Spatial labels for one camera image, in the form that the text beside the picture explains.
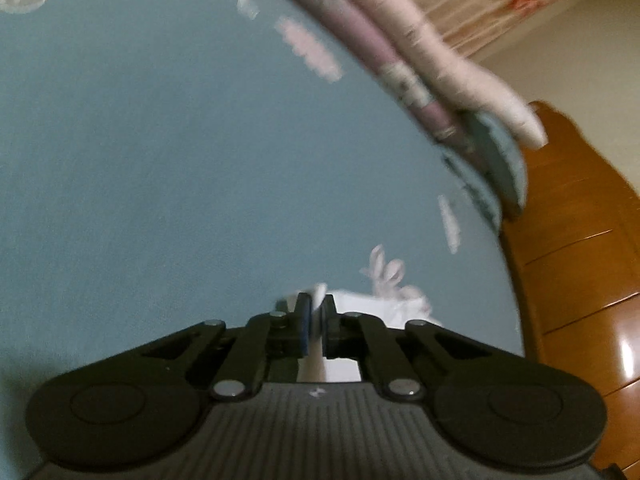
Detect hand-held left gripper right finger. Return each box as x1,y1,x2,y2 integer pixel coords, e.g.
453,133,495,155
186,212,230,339
315,293,482,402

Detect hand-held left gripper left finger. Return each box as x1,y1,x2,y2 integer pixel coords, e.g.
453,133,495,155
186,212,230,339
142,292,314,402

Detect white t-shirt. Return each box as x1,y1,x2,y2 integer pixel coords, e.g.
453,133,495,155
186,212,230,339
277,282,443,383

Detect blue flowered bed sheet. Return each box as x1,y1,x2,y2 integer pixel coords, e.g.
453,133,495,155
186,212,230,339
0,0,527,461

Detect wooden headboard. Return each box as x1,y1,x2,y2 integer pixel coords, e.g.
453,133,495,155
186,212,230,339
500,100,640,478

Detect pink floral quilt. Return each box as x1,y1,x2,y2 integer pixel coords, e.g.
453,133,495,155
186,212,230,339
310,0,548,150

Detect striped orange curtain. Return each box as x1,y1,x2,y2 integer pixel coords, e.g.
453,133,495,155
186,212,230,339
380,0,603,61

